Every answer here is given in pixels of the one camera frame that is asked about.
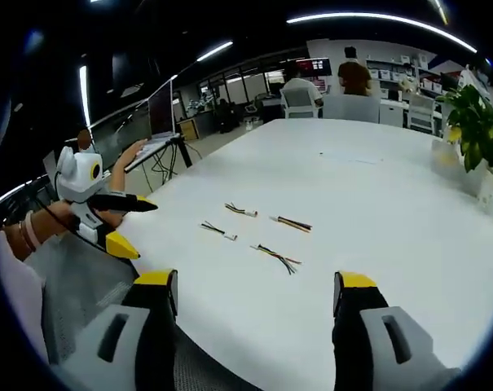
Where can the grey office chair back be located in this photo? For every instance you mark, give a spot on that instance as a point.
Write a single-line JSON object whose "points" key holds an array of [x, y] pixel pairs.
{"points": [[351, 109]]}

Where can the shelf with white storage boxes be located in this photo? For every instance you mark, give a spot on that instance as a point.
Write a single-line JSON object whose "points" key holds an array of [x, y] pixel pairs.
{"points": [[397, 73]]}

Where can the white plant pot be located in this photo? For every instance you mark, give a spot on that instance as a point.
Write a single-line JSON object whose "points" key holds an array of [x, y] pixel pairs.
{"points": [[488, 185]]}

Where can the white mesh office chair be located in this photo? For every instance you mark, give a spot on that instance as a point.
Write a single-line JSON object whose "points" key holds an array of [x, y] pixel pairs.
{"points": [[421, 114], [298, 104]]}

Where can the grey mesh office chair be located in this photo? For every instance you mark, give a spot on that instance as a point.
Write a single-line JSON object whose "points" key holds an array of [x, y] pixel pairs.
{"points": [[83, 281]]}

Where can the pink wrist bands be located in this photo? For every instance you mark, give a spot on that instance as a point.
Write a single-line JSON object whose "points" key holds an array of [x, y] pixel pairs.
{"points": [[29, 234]]}

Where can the person's light sleeve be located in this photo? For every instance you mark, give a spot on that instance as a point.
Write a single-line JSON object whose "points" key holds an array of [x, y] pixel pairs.
{"points": [[18, 309]]}

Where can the black laptop stand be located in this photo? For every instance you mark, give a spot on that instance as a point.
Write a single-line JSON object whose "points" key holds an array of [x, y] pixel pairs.
{"points": [[177, 152]]}

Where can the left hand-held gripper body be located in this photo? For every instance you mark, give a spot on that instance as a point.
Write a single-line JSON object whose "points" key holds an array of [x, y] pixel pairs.
{"points": [[77, 179]]}

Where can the open laptop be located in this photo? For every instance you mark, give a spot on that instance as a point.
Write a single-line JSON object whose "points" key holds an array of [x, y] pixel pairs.
{"points": [[160, 114]]}

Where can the yellow translucent container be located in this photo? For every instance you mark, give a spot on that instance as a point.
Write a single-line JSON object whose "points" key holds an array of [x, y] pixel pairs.
{"points": [[447, 148]]}

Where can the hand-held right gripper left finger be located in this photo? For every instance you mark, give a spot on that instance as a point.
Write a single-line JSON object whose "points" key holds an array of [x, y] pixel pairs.
{"points": [[115, 366]]}

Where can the red wall screen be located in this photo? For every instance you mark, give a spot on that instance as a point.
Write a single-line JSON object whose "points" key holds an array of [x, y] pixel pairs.
{"points": [[313, 67]]}

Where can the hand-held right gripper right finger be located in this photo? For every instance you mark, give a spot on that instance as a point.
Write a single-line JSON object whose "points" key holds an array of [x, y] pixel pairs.
{"points": [[372, 366]]}

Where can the green potted plant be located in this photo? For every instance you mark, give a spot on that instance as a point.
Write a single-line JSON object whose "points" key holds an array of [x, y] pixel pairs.
{"points": [[476, 118]]}

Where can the person's left hand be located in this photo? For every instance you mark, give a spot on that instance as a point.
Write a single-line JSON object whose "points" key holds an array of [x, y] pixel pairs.
{"points": [[58, 218]]}

